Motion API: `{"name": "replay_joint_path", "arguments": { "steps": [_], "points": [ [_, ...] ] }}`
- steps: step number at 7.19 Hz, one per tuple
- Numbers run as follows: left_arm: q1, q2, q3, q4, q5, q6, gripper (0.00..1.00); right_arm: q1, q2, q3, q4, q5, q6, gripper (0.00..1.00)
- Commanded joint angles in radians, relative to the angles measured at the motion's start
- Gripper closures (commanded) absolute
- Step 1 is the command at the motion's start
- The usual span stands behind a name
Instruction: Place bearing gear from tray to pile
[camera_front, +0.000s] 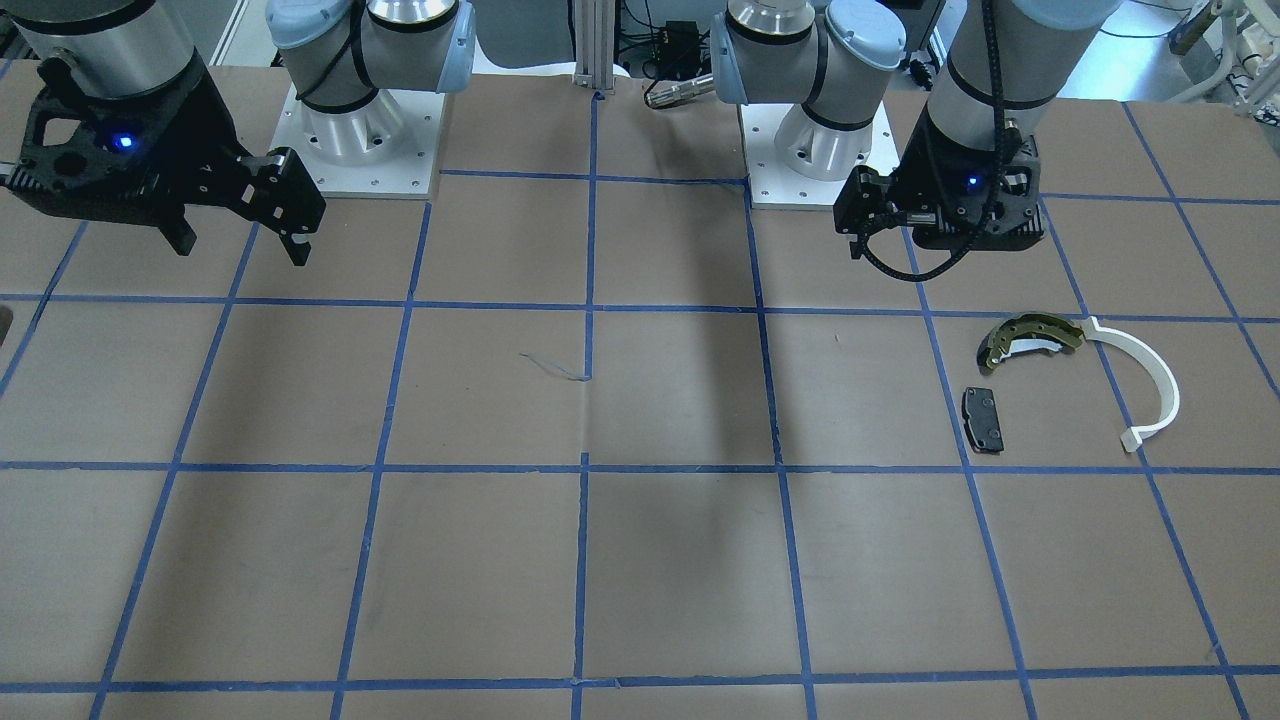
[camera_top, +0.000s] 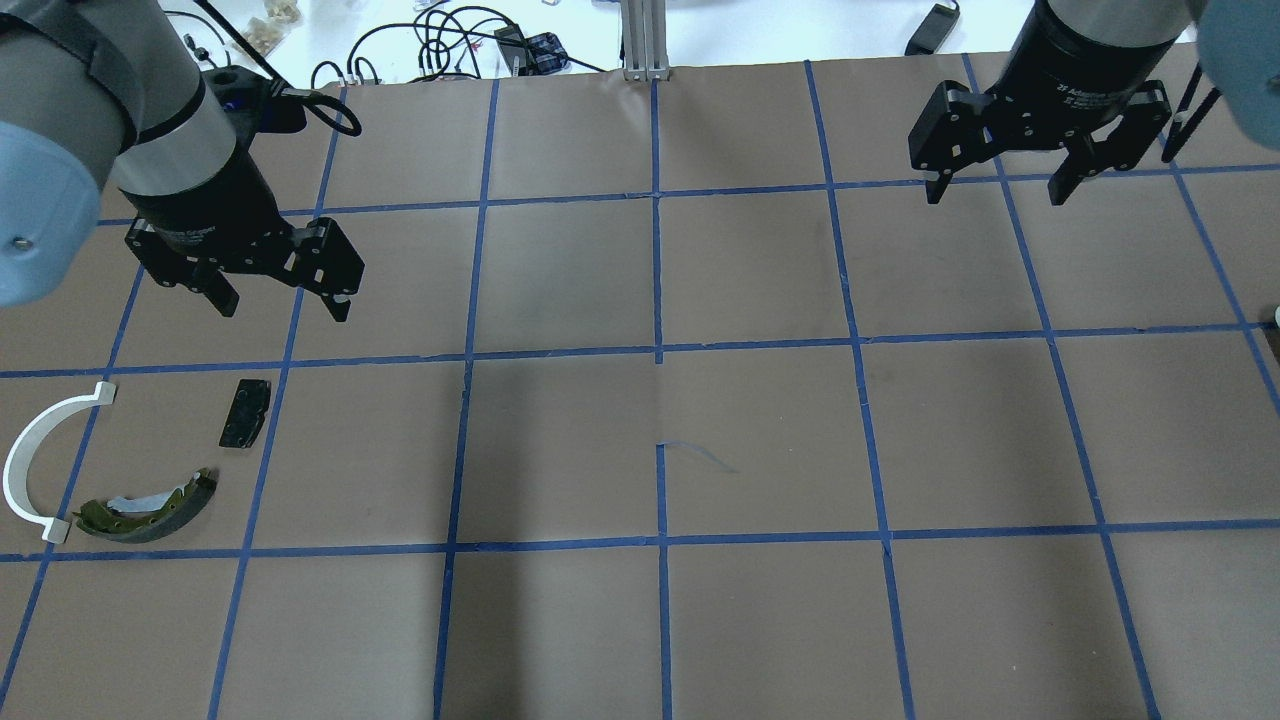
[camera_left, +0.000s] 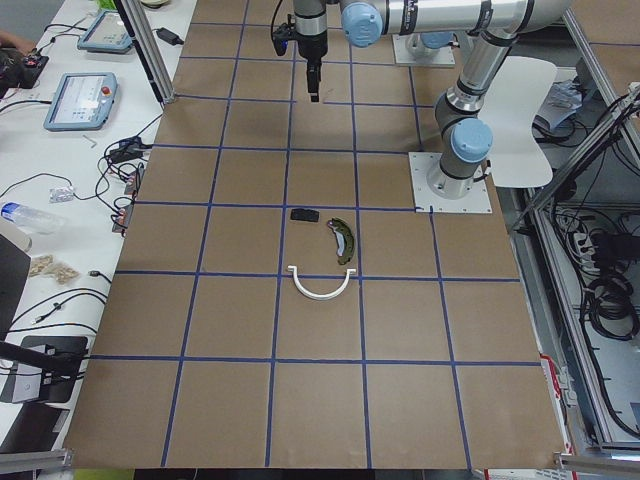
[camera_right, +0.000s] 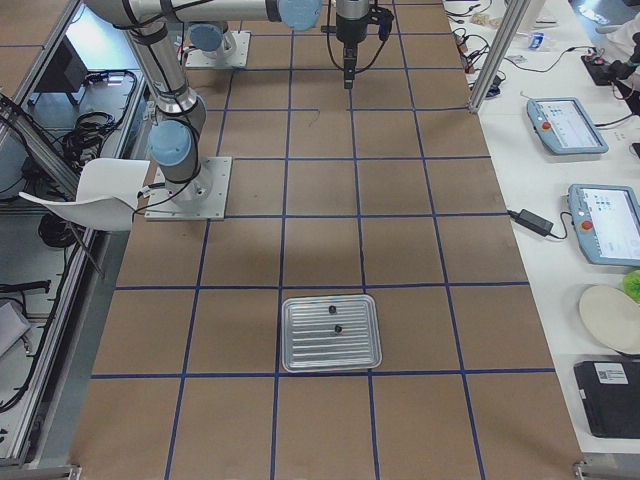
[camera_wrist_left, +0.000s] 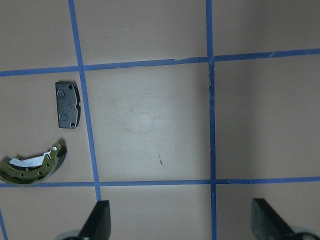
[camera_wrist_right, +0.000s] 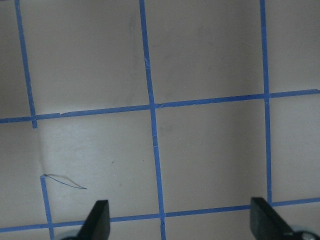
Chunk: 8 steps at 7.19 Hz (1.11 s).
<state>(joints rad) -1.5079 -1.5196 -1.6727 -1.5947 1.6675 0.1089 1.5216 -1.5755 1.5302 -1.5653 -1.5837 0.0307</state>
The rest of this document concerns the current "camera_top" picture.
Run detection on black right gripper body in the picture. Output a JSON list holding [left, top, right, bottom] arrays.
[[908, 20, 1172, 181]]

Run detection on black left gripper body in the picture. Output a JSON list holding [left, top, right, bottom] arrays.
[[124, 150, 365, 299]]

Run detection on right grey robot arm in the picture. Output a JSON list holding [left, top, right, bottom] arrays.
[[908, 1, 1279, 205]]

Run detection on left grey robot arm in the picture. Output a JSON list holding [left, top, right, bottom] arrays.
[[1, 1, 365, 322]]

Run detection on black brake pad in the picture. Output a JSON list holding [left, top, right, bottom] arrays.
[[218, 378, 273, 448]]

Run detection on black power adapter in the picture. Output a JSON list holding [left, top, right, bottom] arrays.
[[902, 1, 961, 56]]

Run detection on bag of small parts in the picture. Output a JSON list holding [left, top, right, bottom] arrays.
[[239, 0, 303, 56]]

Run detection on olive green brake shoe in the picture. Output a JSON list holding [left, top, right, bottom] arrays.
[[73, 468, 218, 544]]

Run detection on white curved plastic bracket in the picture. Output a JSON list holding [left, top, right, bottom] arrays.
[[3, 380, 116, 544]]

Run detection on black tangled cables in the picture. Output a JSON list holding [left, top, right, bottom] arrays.
[[312, 3, 607, 91]]

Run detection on aluminium extrusion post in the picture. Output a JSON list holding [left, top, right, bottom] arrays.
[[618, 0, 671, 82]]

